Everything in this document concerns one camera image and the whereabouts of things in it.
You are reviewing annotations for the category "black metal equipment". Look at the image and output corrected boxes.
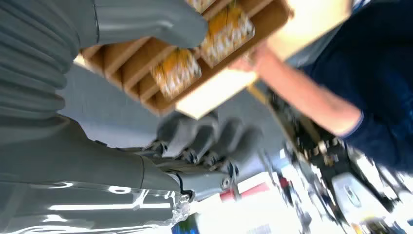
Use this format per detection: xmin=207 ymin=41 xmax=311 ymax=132
xmin=267 ymin=90 xmax=397 ymax=223

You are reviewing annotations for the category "white plastic housing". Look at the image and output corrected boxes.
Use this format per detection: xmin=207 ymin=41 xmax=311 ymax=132
xmin=332 ymin=173 xmax=388 ymax=220

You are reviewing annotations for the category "wooden slotted card holder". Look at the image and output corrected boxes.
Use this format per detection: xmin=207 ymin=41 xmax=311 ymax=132
xmin=79 ymin=0 xmax=293 ymax=117

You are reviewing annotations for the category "person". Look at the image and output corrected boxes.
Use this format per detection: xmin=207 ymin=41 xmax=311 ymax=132
xmin=227 ymin=0 xmax=413 ymax=175

